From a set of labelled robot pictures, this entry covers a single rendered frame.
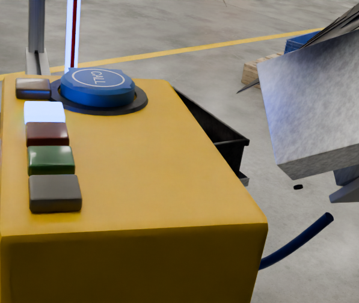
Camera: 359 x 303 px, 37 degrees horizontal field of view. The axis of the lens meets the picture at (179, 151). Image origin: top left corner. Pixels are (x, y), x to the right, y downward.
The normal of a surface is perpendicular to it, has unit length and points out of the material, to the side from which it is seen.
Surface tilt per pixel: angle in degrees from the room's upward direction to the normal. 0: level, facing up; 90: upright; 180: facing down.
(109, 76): 0
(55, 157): 0
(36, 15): 90
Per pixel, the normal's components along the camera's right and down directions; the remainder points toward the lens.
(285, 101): -0.44, -0.29
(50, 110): 0.13, -0.89
